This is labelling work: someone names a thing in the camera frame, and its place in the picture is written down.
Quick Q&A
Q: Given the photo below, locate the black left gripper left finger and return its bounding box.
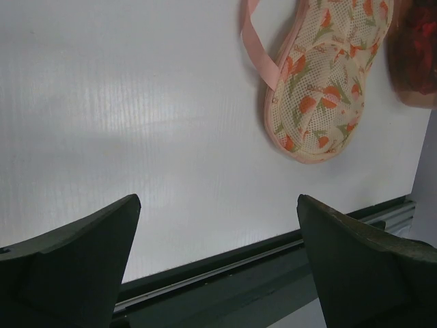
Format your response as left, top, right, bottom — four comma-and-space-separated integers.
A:
1, 194, 141, 327

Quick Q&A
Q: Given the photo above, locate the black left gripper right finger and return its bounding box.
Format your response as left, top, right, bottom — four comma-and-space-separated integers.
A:
297, 195, 436, 327

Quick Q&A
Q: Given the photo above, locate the floral mesh laundry bag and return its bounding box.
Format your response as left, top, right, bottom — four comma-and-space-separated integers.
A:
241, 1, 394, 164

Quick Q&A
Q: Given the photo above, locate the red bra in basket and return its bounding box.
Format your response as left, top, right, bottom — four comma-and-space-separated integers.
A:
404, 1, 436, 95

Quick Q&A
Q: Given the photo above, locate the translucent pink plastic basket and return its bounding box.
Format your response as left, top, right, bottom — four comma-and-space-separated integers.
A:
386, 1, 436, 110

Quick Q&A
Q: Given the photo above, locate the aluminium table edge rail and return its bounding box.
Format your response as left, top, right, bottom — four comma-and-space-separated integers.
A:
111, 201, 415, 327

